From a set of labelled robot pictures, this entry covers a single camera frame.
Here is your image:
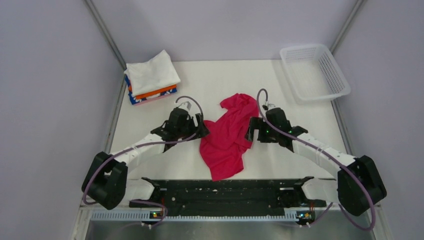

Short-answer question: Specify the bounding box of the aluminium frame post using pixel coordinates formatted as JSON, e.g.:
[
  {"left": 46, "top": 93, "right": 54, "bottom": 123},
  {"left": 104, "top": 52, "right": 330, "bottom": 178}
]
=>
[
  {"left": 329, "top": 0, "right": 367, "bottom": 55},
  {"left": 83, "top": 0, "right": 126, "bottom": 70}
]

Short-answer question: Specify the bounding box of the left aluminium frame post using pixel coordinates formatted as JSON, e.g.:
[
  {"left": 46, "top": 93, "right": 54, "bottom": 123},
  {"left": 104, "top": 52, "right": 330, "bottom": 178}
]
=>
[{"left": 83, "top": 0, "right": 126, "bottom": 70}]

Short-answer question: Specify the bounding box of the white slotted cable duct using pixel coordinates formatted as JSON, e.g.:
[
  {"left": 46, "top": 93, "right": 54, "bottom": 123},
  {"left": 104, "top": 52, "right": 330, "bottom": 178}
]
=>
[{"left": 91, "top": 210, "right": 299, "bottom": 222}]

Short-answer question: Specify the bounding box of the red t shirt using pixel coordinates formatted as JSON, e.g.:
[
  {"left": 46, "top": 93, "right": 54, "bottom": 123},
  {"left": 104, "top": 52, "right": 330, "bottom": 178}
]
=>
[{"left": 199, "top": 93, "right": 259, "bottom": 182}]

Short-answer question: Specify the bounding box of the pink folded t shirt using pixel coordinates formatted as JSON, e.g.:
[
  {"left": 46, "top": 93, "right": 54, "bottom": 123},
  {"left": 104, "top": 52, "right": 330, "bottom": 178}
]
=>
[{"left": 134, "top": 93, "right": 175, "bottom": 106}]

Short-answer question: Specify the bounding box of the orange folded t shirt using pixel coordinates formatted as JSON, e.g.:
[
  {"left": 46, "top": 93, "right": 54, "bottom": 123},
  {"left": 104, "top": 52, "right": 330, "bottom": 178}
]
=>
[{"left": 133, "top": 84, "right": 177, "bottom": 100}]

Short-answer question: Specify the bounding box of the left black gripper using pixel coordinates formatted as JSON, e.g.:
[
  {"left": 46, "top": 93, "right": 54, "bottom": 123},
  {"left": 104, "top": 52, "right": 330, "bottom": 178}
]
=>
[{"left": 177, "top": 113, "right": 210, "bottom": 142}]

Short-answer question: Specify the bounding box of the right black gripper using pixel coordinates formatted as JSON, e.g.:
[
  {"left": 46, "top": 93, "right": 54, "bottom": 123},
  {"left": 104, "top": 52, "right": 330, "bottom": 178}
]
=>
[{"left": 245, "top": 116, "right": 279, "bottom": 143}]

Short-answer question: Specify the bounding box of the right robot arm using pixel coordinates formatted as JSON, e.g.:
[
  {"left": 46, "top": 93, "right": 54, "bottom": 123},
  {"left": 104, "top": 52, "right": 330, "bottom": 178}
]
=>
[{"left": 245, "top": 107, "right": 387, "bottom": 216}]

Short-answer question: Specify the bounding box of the white plastic basket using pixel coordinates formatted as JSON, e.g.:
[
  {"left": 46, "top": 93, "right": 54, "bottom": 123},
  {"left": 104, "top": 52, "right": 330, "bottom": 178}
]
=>
[{"left": 279, "top": 44, "right": 351, "bottom": 104}]

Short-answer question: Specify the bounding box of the right aluminium frame post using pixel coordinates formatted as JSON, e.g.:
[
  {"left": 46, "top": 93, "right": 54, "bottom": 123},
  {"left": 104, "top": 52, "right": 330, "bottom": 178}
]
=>
[{"left": 329, "top": 0, "right": 367, "bottom": 55}]

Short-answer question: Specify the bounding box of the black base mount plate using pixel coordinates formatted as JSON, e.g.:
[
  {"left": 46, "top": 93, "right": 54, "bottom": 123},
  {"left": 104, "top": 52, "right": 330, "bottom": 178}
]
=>
[{"left": 149, "top": 177, "right": 327, "bottom": 217}]

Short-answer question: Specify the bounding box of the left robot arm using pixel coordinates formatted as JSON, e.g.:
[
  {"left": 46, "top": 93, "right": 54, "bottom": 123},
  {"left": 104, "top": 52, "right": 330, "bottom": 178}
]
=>
[{"left": 81, "top": 106, "right": 210, "bottom": 210}]

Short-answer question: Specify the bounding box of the blue floral folded t shirt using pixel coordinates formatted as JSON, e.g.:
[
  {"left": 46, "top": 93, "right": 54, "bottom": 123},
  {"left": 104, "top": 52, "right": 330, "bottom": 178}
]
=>
[{"left": 124, "top": 74, "right": 177, "bottom": 106}]

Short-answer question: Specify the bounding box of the white folded t shirt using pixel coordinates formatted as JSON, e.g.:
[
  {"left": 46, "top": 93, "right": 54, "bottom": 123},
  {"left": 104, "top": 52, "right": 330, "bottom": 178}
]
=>
[{"left": 124, "top": 50, "right": 181, "bottom": 96}]

